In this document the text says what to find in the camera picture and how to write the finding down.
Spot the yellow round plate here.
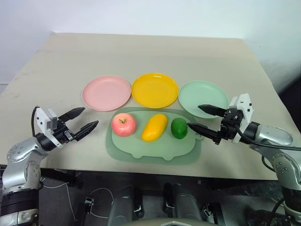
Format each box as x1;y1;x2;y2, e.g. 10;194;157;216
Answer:
131;73;179;109

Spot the translucent green tray mat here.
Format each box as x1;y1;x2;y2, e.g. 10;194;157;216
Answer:
105;106;204;166

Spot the light green animal-shaped tray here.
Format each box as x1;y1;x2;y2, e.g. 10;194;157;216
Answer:
111;112;199;161

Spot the yellow mango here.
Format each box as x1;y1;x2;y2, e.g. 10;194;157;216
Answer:
141;113;168;142

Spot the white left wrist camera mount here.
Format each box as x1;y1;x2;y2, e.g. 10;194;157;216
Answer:
35;107;64;148

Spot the light green round plate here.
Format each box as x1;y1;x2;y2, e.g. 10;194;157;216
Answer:
178;81;229;119

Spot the pink round plate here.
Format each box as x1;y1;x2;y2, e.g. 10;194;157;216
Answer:
81;75;132;112

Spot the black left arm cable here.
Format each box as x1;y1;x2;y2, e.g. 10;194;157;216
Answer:
32;105;40;137

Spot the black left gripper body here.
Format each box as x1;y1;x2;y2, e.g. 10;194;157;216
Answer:
53;118;80;145

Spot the red pink apple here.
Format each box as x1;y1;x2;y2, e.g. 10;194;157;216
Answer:
111;113;137;137

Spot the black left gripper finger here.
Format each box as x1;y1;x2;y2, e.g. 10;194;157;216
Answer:
74;120;100;142
58;107;86;122

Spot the thin white floor cable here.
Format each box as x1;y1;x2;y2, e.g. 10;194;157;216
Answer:
41;182;114;220

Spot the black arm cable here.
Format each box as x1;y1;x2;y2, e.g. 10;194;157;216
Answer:
237;128;301;151
32;105;40;137

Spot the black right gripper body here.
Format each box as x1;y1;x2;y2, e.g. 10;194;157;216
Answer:
219;108;245;141

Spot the grey robot torso edge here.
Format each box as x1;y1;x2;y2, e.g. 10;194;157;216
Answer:
130;217;191;226

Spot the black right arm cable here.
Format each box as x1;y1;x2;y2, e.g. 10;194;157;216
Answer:
237;128;301;151

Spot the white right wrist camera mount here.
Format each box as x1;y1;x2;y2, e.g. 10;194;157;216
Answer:
228;93;256;143

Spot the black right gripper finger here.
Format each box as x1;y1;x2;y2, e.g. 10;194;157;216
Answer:
198;104;229;117
187;122;223;145

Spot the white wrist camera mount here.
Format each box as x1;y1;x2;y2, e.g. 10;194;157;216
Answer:
35;107;64;148
228;93;256;143

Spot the green lime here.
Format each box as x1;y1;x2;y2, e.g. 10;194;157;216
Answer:
171;118;188;140

